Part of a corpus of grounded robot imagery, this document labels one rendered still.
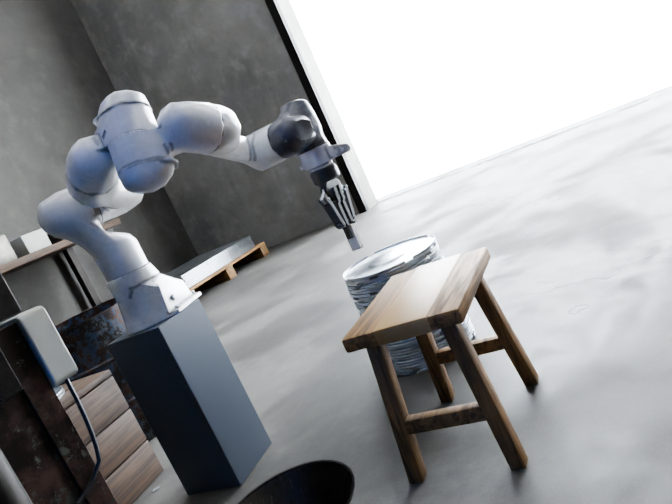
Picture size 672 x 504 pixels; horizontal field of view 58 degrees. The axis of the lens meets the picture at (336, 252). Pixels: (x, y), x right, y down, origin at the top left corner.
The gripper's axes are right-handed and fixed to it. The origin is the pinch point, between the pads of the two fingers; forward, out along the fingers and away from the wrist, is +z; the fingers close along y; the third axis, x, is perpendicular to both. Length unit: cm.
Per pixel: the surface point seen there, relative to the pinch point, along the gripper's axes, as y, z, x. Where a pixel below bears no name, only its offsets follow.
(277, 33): -334, -133, -202
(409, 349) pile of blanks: 0.9, 34.5, 2.5
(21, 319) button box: 83, -19, -12
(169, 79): -325, -148, -330
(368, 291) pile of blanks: 1.0, 15.5, -1.9
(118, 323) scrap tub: 10, 1, -97
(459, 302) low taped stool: 42, 9, 42
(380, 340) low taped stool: 47, 11, 27
